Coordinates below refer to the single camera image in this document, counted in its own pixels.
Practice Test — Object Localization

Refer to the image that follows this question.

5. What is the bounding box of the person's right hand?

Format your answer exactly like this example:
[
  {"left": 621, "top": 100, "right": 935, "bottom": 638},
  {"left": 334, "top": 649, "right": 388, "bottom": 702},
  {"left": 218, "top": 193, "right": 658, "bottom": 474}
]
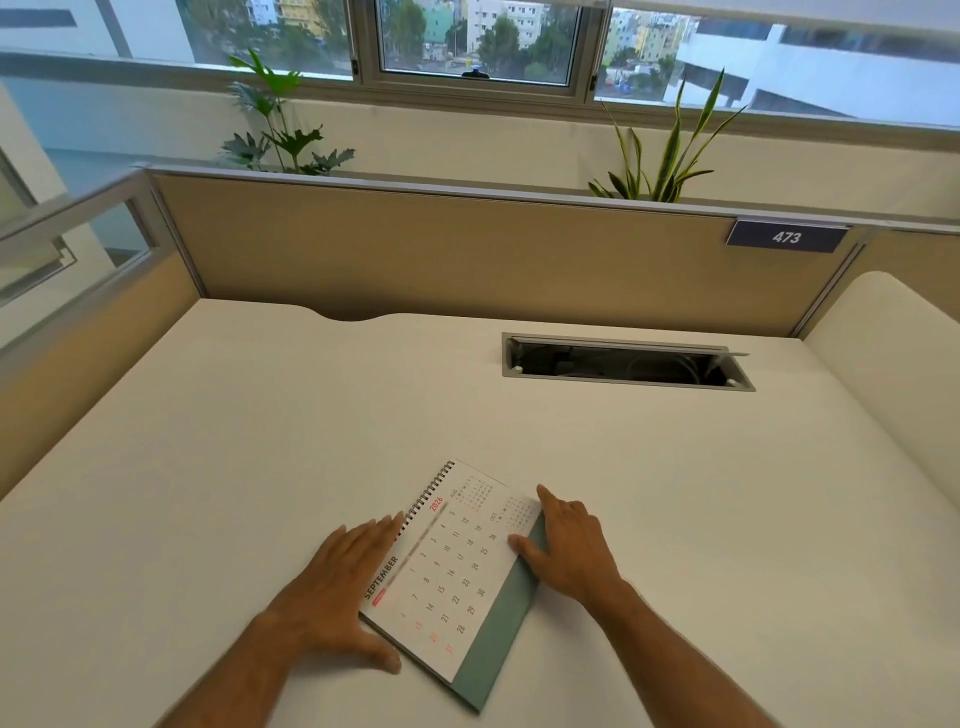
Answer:
[{"left": 508, "top": 483, "right": 632, "bottom": 613}]

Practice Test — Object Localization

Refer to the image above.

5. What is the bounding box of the person's left hand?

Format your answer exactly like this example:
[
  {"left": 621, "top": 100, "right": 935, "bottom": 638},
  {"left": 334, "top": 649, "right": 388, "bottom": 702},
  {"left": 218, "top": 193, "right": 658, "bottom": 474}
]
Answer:
[{"left": 258, "top": 512, "right": 407, "bottom": 675}]

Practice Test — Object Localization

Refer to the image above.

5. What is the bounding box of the spiral-bound desk calendar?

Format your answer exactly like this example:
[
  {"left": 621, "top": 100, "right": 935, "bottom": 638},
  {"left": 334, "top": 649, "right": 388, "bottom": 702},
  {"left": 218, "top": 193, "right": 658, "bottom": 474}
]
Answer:
[{"left": 357, "top": 459, "right": 543, "bottom": 713}]

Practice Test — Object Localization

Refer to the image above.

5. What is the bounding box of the person's right forearm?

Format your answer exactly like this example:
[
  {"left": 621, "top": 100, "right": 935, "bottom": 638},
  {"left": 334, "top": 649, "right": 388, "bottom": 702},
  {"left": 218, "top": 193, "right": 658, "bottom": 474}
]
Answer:
[{"left": 594, "top": 576, "right": 790, "bottom": 728}]

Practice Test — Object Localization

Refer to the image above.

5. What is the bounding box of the person's left forearm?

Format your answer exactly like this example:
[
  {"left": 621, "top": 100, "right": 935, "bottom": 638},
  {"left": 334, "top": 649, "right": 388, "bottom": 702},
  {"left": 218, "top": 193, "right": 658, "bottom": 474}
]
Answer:
[{"left": 153, "top": 611, "right": 303, "bottom": 728}]

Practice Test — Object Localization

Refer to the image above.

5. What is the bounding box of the beige desk partition panel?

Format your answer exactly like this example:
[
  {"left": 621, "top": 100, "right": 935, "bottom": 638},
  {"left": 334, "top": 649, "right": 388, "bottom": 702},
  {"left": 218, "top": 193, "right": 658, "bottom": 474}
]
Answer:
[{"left": 141, "top": 164, "right": 960, "bottom": 340}]

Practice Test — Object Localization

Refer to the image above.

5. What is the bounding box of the green snake plant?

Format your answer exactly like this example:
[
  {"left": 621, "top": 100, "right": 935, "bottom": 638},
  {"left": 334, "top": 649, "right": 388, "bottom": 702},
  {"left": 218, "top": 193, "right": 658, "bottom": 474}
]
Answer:
[{"left": 586, "top": 66, "right": 752, "bottom": 204}]

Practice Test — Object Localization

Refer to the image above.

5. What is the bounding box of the dark number sign plate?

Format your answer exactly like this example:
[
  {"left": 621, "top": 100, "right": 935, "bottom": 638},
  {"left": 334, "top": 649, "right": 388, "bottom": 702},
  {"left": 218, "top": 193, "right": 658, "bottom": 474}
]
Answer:
[{"left": 724, "top": 216, "right": 854, "bottom": 255}]

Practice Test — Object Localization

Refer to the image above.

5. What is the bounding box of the broad-leaf green plant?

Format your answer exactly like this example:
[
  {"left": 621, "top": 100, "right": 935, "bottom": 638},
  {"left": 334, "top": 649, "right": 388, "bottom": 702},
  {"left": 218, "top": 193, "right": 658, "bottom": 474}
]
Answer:
[{"left": 218, "top": 48, "right": 358, "bottom": 178}]

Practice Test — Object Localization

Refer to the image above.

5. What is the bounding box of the glass and beige side partition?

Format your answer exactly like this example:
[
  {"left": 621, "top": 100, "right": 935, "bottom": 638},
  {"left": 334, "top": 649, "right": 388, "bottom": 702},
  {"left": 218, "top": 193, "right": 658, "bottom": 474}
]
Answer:
[{"left": 0, "top": 168, "right": 209, "bottom": 502}]

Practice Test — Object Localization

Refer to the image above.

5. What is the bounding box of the grey desk cable box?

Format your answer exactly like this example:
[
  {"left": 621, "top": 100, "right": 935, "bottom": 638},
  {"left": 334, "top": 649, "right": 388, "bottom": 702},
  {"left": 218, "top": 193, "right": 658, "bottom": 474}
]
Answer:
[{"left": 500, "top": 330, "right": 758, "bottom": 393}]

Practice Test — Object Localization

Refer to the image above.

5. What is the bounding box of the grey window frame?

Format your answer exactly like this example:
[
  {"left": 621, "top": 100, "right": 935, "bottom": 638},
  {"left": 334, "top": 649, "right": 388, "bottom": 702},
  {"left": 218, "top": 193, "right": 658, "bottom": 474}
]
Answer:
[{"left": 0, "top": 0, "right": 960, "bottom": 130}]

